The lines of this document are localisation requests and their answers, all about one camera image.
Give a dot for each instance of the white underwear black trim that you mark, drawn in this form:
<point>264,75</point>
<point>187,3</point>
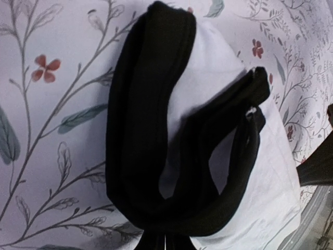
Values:
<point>195,145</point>

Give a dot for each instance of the aluminium front rail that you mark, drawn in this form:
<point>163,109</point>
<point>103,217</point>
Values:
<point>315,230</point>

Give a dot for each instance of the floral patterned table mat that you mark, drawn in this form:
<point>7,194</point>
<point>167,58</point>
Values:
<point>58,60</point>

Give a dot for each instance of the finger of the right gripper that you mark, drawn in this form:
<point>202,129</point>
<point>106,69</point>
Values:
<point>317,169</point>

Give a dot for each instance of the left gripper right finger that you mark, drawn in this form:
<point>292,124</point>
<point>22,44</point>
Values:
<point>178,242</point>

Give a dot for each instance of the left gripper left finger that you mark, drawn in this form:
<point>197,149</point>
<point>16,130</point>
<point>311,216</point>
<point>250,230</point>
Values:
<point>151,241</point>

